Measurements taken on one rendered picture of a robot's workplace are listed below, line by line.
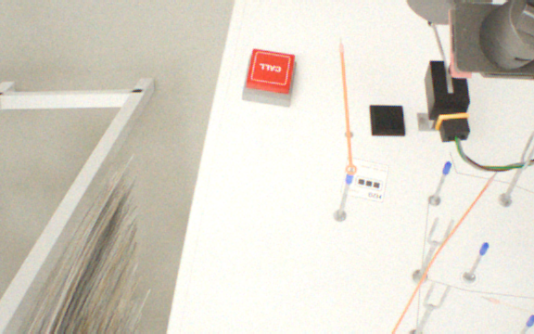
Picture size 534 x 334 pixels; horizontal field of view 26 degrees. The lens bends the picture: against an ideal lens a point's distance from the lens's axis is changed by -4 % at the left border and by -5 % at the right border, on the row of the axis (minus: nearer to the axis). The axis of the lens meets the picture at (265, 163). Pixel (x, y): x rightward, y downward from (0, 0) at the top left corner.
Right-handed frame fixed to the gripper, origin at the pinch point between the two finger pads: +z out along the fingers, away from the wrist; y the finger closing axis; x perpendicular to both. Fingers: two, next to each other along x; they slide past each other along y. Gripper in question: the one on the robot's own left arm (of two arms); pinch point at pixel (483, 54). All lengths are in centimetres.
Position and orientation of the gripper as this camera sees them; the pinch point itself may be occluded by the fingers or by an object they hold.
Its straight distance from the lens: 117.3
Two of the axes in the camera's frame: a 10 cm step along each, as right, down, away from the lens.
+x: 0.1, -10.0, 0.8
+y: 10.0, 0.1, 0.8
